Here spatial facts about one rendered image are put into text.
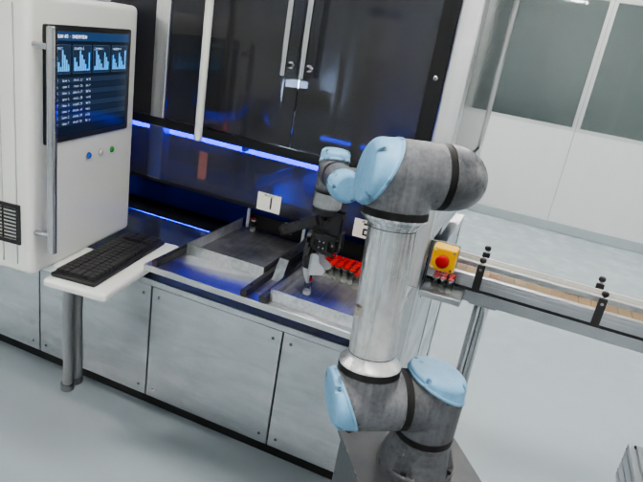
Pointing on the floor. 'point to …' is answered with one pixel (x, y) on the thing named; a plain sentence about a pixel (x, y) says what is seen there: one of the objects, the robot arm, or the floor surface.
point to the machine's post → (445, 134)
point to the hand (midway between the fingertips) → (307, 275)
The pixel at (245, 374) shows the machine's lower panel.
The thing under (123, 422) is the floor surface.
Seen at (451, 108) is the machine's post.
